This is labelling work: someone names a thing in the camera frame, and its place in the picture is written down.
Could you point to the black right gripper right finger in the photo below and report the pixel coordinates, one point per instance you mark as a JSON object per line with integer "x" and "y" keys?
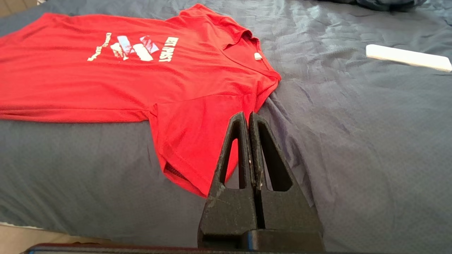
{"x": 289, "y": 211}

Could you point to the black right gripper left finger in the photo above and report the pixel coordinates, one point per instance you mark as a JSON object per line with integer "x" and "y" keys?
{"x": 229, "y": 211}

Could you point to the red printed t-shirt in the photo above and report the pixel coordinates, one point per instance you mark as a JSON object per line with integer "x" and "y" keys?
{"x": 176, "y": 88}

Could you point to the flat white remote control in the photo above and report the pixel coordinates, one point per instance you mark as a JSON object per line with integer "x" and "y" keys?
{"x": 406, "y": 56}

